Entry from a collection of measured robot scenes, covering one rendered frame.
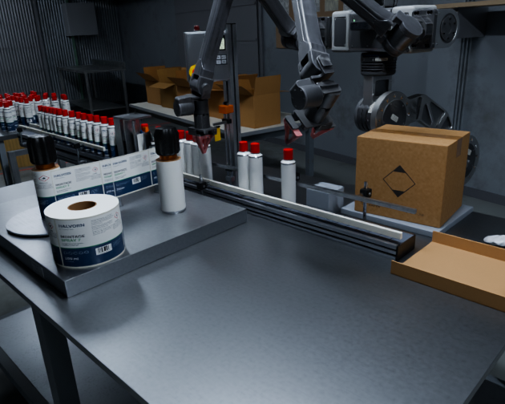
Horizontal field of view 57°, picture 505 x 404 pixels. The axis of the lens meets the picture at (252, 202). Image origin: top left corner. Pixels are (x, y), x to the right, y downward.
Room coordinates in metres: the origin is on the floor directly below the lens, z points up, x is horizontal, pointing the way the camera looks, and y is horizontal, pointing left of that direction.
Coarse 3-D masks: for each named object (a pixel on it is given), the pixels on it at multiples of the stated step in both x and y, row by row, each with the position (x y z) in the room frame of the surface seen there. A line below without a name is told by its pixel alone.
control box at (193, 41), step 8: (184, 32) 1.90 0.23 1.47; (192, 32) 1.90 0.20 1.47; (200, 32) 1.91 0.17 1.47; (224, 32) 1.92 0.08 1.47; (184, 40) 1.91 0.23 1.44; (192, 40) 1.90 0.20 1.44; (200, 40) 1.90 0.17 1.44; (184, 48) 1.96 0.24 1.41; (192, 48) 1.90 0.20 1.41; (200, 48) 1.90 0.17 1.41; (192, 56) 1.90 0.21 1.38; (192, 64) 1.90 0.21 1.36; (216, 72) 1.91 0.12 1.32; (224, 72) 1.92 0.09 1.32; (216, 80) 1.92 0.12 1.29; (224, 80) 1.92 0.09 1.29
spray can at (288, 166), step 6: (288, 150) 1.54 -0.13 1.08; (288, 156) 1.54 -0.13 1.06; (282, 162) 1.55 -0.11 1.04; (288, 162) 1.54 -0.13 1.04; (294, 162) 1.54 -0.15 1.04; (282, 168) 1.54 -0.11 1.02; (288, 168) 1.53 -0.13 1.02; (294, 168) 1.54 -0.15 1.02; (282, 174) 1.54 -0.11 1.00; (288, 174) 1.53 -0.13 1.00; (294, 174) 1.54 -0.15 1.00; (282, 180) 1.54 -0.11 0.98; (288, 180) 1.53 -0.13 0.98; (294, 180) 1.54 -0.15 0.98; (282, 186) 1.54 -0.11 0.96; (288, 186) 1.53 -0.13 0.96; (294, 186) 1.54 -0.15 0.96; (282, 192) 1.55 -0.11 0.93; (288, 192) 1.53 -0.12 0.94; (294, 192) 1.54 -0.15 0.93; (282, 198) 1.55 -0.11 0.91; (288, 198) 1.53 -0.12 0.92; (294, 198) 1.54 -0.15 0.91
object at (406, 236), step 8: (224, 192) 1.73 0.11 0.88; (232, 192) 1.72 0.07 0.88; (256, 200) 1.62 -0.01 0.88; (264, 200) 1.62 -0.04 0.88; (280, 208) 1.53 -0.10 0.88; (288, 208) 1.52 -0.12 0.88; (304, 216) 1.45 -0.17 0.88; (312, 216) 1.44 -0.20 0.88; (320, 216) 1.44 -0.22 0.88; (336, 224) 1.36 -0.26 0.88; (344, 224) 1.36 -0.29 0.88; (376, 224) 1.35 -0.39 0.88; (360, 232) 1.30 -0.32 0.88; (368, 232) 1.29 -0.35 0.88; (376, 232) 1.29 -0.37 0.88; (392, 240) 1.23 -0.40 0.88; (400, 240) 1.23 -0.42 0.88
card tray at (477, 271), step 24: (432, 240) 1.31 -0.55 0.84; (456, 240) 1.26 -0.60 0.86; (408, 264) 1.17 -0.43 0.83; (432, 264) 1.16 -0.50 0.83; (456, 264) 1.16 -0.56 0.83; (480, 264) 1.15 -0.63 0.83; (504, 264) 1.15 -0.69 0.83; (456, 288) 1.00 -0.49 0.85; (480, 288) 1.03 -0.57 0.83; (504, 288) 1.02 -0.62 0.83; (504, 312) 0.92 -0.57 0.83
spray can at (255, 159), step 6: (252, 144) 1.65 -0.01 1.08; (258, 144) 1.66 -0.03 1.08; (252, 150) 1.65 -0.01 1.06; (258, 150) 1.66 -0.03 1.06; (252, 156) 1.65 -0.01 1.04; (258, 156) 1.65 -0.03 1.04; (252, 162) 1.65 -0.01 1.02; (258, 162) 1.65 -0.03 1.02; (252, 168) 1.65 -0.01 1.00; (258, 168) 1.64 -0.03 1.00; (252, 174) 1.65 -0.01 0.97; (258, 174) 1.64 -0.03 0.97; (252, 180) 1.65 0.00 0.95; (258, 180) 1.64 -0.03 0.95; (252, 186) 1.65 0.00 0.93; (258, 186) 1.64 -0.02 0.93; (258, 192) 1.64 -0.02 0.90
